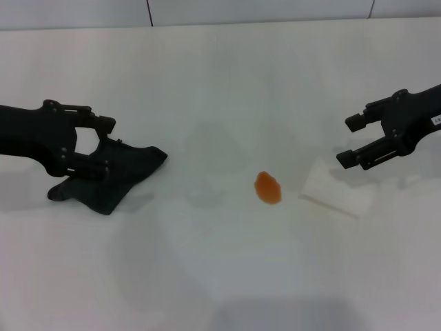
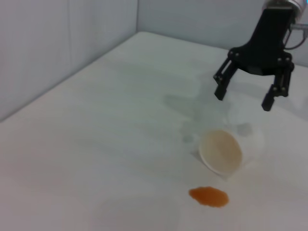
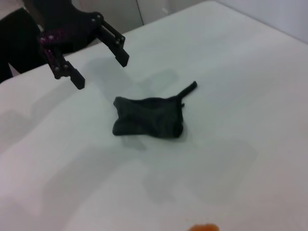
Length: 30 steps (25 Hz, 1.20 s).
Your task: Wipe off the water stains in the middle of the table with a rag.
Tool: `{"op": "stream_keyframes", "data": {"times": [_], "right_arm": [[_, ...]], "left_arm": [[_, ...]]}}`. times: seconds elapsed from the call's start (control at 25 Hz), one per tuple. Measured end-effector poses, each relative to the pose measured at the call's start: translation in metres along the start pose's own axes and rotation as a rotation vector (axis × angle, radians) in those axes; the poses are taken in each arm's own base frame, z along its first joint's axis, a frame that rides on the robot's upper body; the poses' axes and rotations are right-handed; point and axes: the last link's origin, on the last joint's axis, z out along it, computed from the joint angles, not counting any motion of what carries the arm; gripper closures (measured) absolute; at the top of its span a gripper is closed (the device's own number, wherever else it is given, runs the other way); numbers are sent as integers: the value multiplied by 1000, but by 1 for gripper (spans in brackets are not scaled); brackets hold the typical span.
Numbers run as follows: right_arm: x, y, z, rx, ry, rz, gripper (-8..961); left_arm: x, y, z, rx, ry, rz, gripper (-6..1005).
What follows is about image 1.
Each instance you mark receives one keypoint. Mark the white paper cup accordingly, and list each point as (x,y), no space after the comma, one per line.
(336,188)

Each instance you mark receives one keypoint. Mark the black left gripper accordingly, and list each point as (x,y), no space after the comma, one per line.
(31,134)

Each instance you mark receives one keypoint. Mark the orange liquid stain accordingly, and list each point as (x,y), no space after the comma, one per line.
(268,189)

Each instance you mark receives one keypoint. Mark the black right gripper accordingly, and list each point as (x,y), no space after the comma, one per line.
(418,117)

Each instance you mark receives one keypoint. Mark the dark cloth rag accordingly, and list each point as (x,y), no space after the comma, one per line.
(113,176)

